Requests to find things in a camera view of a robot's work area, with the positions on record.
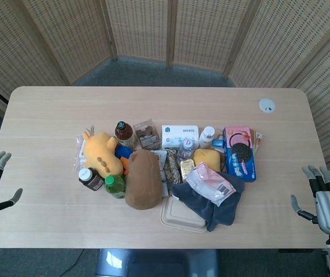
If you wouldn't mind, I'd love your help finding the small clear water bottle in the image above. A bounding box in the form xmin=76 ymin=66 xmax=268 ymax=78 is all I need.
xmin=177 ymin=138 xmax=195 ymax=161

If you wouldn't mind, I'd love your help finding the blue Oreo cookie box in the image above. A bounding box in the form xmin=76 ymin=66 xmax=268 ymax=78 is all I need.
xmin=221 ymin=125 xmax=257 ymax=183

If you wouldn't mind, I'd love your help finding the clear plastic packet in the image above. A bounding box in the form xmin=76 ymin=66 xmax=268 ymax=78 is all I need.
xmin=73 ymin=124 xmax=95 ymax=173

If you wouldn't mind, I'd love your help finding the brown tea bottle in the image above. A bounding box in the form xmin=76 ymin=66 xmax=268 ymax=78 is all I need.
xmin=114 ymin=121 xmax=137 ymax=150

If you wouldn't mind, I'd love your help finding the orange and white snack packet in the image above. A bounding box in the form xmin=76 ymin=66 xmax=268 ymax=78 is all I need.
xmin=250 ymin=128 xmax=264 ymax=154

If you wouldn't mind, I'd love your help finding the brown plush toy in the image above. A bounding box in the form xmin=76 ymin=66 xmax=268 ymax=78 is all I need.
xmin=124 ymin=149 xmax=164 ymax=211

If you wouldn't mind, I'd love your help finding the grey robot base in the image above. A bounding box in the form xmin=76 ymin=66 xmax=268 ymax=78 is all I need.
xmin=95 ymin=248 xmax=220 ymax=277

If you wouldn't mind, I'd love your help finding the dark jar white lid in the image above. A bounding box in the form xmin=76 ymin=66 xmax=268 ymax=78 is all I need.
xmin=78 ymin=167 xmax=106 ymax=191

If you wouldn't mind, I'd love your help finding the beige lunch box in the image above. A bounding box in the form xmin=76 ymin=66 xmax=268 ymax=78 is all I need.
xmin=160 ymin=195 xmax=208 ymax=233

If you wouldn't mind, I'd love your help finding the pink and white plastic bag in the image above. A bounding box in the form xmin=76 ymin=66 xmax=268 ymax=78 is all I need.
xmin=185 ymin=162 xmax=237 ymax=207

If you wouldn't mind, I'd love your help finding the clear box of brown snacks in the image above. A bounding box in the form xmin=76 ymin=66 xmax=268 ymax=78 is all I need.
xmin=132 ymin=119 xmax=161 ymax=150

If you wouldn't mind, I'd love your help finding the yellow sponge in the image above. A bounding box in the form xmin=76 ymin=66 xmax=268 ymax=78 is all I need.
xmin=192 ymin=148 xmax=221 ymax=171

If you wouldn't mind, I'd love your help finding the bamboo folding screen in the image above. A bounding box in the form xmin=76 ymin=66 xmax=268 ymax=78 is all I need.
xmin=0 ymin=0 xmax=330 ymax=185

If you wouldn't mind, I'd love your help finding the green bottle with green cap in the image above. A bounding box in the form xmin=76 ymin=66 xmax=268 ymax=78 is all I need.
xmin=104 ymin=174 xmax=127 ymax=200

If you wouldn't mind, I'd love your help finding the yellow plush toy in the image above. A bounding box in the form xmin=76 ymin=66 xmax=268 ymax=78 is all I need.
xmin=83 ymin=131 xmax=124 ymax=178

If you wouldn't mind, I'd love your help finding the dark blue cloth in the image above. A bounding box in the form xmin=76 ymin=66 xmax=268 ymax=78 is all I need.
xmin=171 ymin=171 xmax=246 ymax=233

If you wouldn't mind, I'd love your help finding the white table cable grommet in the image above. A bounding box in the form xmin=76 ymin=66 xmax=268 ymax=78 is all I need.
xmin=258 ymin=98 xmax=276 ymax=114

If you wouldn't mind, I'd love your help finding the tiger striped fabric item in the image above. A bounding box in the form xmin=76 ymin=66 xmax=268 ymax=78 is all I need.
xmin=162 ymin=148 xmax=183 ymax=184

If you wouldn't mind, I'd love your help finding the blue and orange toy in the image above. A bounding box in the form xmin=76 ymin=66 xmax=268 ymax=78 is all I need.
xmin=115 ymin=145 xmax=134 ymax=176

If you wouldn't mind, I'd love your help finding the gold foil pack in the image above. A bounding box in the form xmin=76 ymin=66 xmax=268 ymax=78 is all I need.
xmin=180 ymin=158 xmax=196 ymax=183

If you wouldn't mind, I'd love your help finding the white and blue box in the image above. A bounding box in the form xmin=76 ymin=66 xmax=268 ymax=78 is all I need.
xmin=161 ymin=125 xmax=199 ymax=150

